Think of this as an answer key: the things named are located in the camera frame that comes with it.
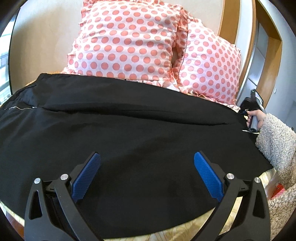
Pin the black pants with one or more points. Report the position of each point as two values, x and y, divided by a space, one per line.
146 137

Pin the right fleece sleeve forearm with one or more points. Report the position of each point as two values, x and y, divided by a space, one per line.
276 141

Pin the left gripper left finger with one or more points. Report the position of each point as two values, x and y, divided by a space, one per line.
51 210

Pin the cream yellow bedspread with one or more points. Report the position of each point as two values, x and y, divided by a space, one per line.
185 231

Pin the wooden door frame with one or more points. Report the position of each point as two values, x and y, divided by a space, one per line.
249 26

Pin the left pink polka-dot pillow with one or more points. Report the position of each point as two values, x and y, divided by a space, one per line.
128 40

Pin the pink polka-dot pillow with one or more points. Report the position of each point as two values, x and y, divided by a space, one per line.
128 40
203 64

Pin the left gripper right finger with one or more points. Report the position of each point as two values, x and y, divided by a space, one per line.
252 221

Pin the right pink polka-dot pillow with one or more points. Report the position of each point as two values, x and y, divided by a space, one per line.
203 64

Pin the person's right hand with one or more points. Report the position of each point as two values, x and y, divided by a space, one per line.
255 116

